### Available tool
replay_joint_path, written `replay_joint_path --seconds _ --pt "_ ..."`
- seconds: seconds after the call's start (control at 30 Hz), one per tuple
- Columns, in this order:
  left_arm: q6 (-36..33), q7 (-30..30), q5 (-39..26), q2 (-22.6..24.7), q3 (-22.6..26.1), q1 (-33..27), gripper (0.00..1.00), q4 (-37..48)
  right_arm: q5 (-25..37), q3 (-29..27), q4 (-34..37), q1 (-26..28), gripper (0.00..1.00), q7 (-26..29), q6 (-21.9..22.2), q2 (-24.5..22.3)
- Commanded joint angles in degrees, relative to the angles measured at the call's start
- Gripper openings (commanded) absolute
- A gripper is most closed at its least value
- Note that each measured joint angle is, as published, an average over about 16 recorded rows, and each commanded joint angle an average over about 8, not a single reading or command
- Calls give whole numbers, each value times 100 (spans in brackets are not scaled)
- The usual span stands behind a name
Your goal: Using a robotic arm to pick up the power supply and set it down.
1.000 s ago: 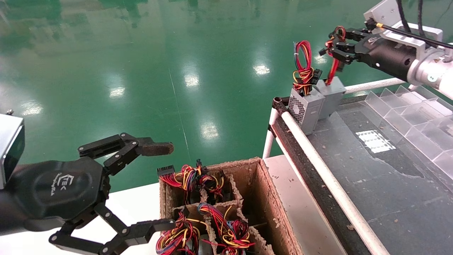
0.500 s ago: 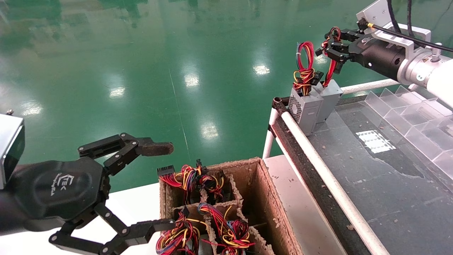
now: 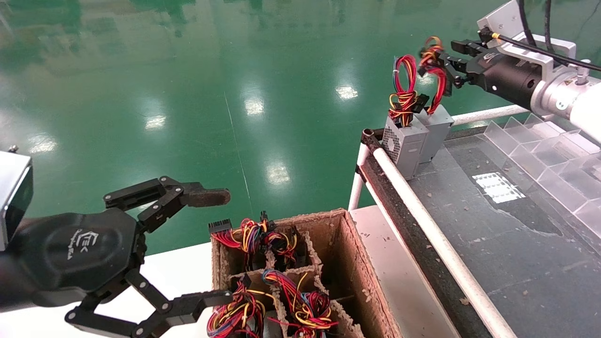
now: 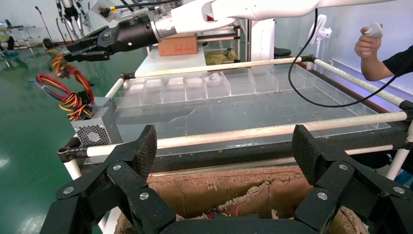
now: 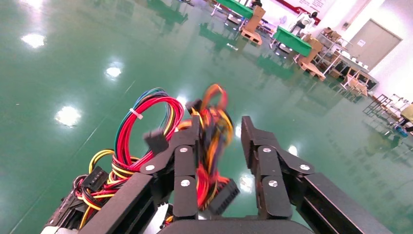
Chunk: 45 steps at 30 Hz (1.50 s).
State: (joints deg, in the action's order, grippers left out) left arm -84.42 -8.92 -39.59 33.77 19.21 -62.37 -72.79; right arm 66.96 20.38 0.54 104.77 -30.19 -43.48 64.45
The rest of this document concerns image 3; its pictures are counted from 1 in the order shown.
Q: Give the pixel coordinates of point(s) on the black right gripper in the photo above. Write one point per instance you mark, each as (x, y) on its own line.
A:
(507, 75)

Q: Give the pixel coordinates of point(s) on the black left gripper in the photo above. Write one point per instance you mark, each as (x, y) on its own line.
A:
(77, 249)

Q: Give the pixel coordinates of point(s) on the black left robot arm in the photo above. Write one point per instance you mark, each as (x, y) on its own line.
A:
(7, 287)

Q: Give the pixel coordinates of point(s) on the black pipe joint connector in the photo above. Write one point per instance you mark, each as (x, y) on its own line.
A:
(371, 138)

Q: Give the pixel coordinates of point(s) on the white perforated label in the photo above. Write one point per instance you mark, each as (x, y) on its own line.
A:
(497, 187)

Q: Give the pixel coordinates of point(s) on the clear acrylic divider tray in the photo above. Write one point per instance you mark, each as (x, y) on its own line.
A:
(554, 178)

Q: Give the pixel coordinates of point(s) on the brown cardboard divider box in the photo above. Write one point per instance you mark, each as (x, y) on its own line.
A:
(347, 263)

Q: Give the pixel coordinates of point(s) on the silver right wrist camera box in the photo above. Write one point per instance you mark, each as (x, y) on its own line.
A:
(507, 21)

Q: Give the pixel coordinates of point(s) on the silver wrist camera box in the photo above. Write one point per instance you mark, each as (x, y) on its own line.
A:
(507, 21)
(13, 197)

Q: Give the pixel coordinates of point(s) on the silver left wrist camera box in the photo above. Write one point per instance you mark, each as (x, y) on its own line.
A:
(13, 197)

